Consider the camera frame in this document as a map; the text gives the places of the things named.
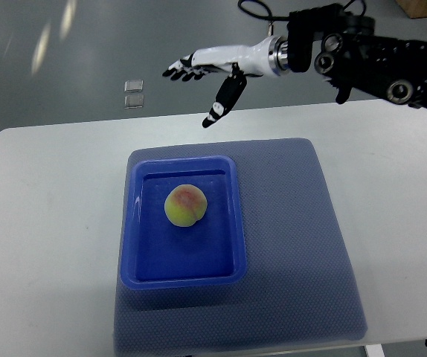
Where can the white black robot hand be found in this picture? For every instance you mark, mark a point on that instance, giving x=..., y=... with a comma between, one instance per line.
x=238, y=63

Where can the yellow red peach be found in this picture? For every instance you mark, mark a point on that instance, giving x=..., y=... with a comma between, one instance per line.
x=185, y=205

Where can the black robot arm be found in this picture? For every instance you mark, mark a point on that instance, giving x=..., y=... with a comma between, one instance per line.
x=343, y=47

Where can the upper metal floor plate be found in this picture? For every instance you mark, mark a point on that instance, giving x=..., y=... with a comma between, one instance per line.
x=133, y=86

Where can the wooden box corner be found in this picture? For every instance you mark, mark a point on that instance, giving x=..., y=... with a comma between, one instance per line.
x=415, y=9

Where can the blue plastic tray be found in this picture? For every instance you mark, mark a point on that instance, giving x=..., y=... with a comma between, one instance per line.
x=155, y=254

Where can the blue grey cloth mat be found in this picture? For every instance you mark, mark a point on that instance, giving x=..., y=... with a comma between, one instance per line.
x=299, y=287

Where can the white table leg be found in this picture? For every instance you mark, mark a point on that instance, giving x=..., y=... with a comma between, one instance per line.
x=374, y=350

